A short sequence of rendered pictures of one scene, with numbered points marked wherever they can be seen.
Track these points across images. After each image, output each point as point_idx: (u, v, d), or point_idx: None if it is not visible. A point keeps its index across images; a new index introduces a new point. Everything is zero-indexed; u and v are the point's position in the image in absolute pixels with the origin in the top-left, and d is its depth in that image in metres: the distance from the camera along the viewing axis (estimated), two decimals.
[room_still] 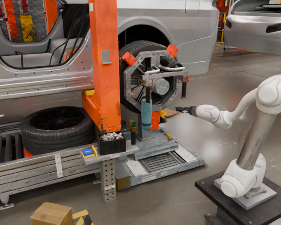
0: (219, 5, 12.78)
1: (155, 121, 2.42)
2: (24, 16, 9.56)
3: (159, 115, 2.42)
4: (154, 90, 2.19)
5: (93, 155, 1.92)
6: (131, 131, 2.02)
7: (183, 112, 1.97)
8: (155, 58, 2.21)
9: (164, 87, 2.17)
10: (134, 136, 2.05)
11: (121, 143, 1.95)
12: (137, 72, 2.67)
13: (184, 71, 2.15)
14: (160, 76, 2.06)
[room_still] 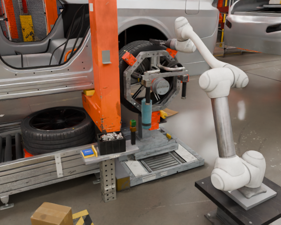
0: (219, 5, 12.78)
1: (155, 121, 2.42)
2: (24, 16, 9.56)
3: (159, 115, 2.42)
4: (154, 90, 2.19)
5: (93, 155, 1.92)
6: (131, 131, 2.02)
7: None
8: (155, 58, 2.21)
9: (164, 87, 2.17)
10: (134, 136, 2.05)
11: (121, 143, 1.95)
12: (137, 72, 2.67)
13: (184, 71, 2.15)
14: (160, 76, 2.06)
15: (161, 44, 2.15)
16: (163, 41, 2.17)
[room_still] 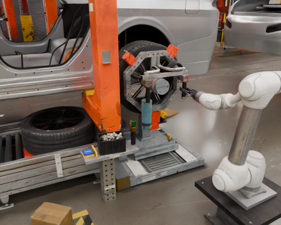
0: (219, 5, 12.78)
1: (155, 121, 2.42)
2: (24, 16, 9.56)
3: (159, 115, 2.42)
4: (154, 90, 2.19)
5: (93, 155, 1.92)
6: (131, 131, 2.02)
7: None
8: (155, 58, 2.21)
9: (164, 87, 2.17)
10: (134, 136, 2.05)
11: (121, 143, 1.95)
12: (137, 72, 2.67)
13: (184, 71, 2.15)
14: (160, 76, 2.06)
15: (187, 96, 2.05)
16: (191, 92, 2.06)
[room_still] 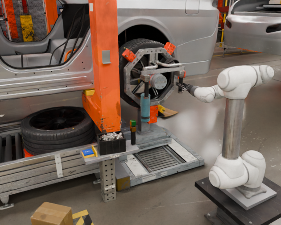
0: (219, 5, 12.78)
1: (153, 114, 2.56)
2: (24, 16, 9.56)
3: (157, 110, 2.55)
4: (152, 85, 2.32)
5: (93, 155, 1.92)
6: (131, 131, 2.02)
7: None
8: (154, 55, 2.34)
9: (162, 82, 2.30)
10: (134, 136, 2.05)
11: (121, 143, 1.95)
12: None
13: (181, 67, 2.28)
14: (158, 71, 2.20)
15: (183, 90, 2.19)
16: (187, 87, 2.20)
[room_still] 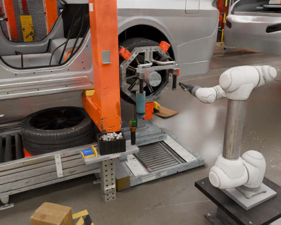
0: (219, 5, 12.78)
1: (149, 111, 2.64)
2: (24, 16, 9.56)
3: (152, 106, 2.64)
4: (147, 82, 2.41)
5: (93, 155, 1.92)
6: (131, 131, 2.02)
7: None
8: (149, 53, 2.43)
9: (156, 79, 2.39)
10: (134, 136, 2.05)
11: (121, 143, 1.95)
12: None
13: (175, 65, 2.37)
14: (152, 68, 2.28)
15: (184, 90, 2.18)
16: (188, 87, 2.19)
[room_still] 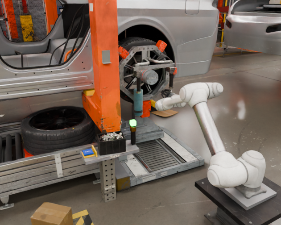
0: (219, 5, 12.78)
1: (146, 109, 2.69)
2: (24, 16, 9.56)
3: (149, 104, 2.69)
4: (145, 81, 2.46)
5: (93, 155, 1.92)
6: (131, 131, 2.02)
7: (171, 89, 2.64)
8: (146, 52, 2.48)
9: (153, 77, 2.44)
10: (134, 136, 2.05)
11: (121, 143, 1.95)
12: None
13: (171, 64, 2.42)
14: (149, 67, 2.33)
15: None
16: (165, 95, 2.64)
